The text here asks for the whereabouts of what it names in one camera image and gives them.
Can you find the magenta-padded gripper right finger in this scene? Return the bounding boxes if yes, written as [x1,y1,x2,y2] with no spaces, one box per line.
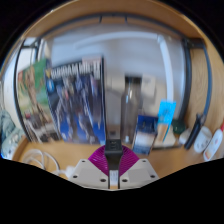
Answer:
[117,145,160,190]

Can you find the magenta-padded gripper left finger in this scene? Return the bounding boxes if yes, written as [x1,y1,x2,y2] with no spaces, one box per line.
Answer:
[68,144,112,190]

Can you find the black charger block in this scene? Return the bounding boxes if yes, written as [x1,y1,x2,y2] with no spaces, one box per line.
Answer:
[104,138,124,188]

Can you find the small white flat device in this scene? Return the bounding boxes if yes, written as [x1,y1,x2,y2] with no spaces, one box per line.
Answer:
[178,128,192,145]

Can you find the clear bottle with dark cap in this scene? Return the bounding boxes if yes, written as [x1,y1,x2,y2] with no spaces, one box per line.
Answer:
[120,76,143,145]

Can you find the light blue sunscreen box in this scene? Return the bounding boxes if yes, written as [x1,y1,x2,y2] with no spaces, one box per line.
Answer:
[155,99,177,144]

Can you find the blue robot model box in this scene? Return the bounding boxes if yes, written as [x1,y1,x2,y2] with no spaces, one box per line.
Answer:
[44,55,108,145]

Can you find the white bottle with red cap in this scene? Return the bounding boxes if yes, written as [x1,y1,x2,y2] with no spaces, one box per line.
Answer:
[202,123,224,162]

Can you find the green patterned bedding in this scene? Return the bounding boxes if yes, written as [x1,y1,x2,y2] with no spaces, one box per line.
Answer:
[0,109,26,160]

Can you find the green figure toy box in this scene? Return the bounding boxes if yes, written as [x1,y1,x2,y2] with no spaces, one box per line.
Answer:
[16,59,60,143]

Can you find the wooden shelf unit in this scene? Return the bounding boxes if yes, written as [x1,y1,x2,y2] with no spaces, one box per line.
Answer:
[21,0,209,39]

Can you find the white coiled cable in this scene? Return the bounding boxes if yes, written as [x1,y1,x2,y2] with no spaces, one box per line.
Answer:
[21,148,68,176]

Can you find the white wall-mounted box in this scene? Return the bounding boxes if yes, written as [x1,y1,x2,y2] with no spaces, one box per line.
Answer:
[139,73,157,101]

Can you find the dark metal desk frame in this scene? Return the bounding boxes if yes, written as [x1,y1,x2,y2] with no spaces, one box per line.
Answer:
[12,12,213,143]

